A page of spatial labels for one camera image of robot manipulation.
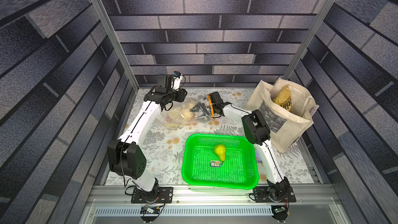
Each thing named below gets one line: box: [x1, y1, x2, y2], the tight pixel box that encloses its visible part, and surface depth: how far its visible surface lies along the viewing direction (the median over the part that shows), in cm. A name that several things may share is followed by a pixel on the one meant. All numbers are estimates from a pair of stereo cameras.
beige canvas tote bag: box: [245, 78, 320, 153], surface depth 84 cm
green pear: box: [214, 144, 227, 165], surface depth 84 cm
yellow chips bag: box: [272, 84, 292, 112], surface depth 85 cm
